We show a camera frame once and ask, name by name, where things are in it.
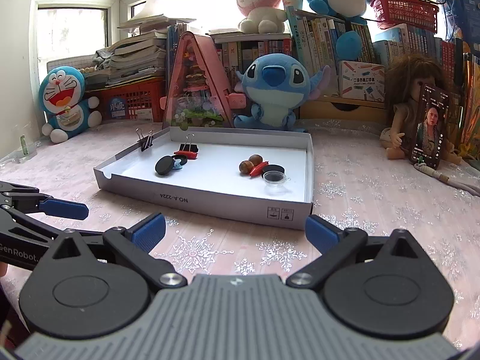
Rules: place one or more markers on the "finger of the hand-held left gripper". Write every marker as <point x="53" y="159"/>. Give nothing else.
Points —
<point x="67" y="210"/>
<point x="30" y="225"/>

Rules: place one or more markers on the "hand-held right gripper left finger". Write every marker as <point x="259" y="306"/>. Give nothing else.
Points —
<point x="148" y="232"/>

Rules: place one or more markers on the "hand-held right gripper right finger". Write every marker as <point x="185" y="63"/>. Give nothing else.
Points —
<point x="322" y="232"/>

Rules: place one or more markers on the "small black round lid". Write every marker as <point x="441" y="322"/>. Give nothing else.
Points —
<point x="165" y="165"/>

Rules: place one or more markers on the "black round case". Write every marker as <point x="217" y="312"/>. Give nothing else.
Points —
<point x="275" y="168"/>
<point x="274" y="177"/>

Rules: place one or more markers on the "small blue plastic piece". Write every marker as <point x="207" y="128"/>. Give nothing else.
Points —
<point x="180" y="163"/>

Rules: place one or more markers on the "small red crayon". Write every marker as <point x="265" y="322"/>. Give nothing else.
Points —
<point x="186" y="155"/>

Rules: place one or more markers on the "large red crayon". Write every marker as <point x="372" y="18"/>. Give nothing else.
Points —
<point x="259" y="168"/>

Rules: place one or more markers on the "large black binder clip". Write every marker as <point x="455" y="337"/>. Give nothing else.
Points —
<point x="189" y="147"/>

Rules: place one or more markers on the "white cardboard box tray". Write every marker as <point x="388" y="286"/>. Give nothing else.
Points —
<point x="217" y="165"/>

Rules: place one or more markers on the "clear stand with green item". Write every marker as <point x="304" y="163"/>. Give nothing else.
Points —
<point x="25" y="150"/>

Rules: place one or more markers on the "small black binder clip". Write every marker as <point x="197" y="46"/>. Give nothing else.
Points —
<point x="145" y="142"/>

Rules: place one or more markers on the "blue robot cat plush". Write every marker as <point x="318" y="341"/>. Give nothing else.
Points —
<point x="63" y="101"/>

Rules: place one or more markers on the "wooden drawer box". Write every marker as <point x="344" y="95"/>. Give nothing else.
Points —
<point x="337" y="110"/>

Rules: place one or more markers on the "large red plastic basket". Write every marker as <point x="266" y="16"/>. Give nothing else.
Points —
<point x="127" y="101"/>

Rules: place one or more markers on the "grey grid cutting mat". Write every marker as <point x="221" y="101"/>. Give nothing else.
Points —
<point x="75" y="62"/>

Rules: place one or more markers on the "blue alien plush toy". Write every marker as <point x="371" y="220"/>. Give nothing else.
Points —
<point x="277" y="90"/>

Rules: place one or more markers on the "printed cardboard box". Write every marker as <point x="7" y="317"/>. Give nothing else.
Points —
<point x="362" y="80"/>

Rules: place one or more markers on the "pink triangular house box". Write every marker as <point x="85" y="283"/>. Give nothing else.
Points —
<point x="195" y="82"/>

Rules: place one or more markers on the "stack of books and papers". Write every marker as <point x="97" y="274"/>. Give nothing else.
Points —
<point x="138" y="56"/>

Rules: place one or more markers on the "brown haired doll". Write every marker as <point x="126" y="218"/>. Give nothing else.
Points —
<point x="408" y="78"/>

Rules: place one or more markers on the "blue book set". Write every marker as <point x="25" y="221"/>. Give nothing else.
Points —
<point x="176" y="45"/>

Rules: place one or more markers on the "row of shelf books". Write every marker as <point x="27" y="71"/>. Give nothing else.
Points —
<point x="240" y="52"/>

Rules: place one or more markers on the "upright books beside doll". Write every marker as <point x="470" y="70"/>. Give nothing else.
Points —
<point x="470" y="93"/>

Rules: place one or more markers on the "pink rabbit plush toy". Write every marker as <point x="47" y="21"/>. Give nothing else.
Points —
<point x="258" y="3"/>

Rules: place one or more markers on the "small red plastic basket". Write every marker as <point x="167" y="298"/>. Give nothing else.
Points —
<point x="405" y="9"/>

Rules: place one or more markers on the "blue printed packet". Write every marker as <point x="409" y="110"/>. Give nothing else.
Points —
<point x="465" y="11"/>

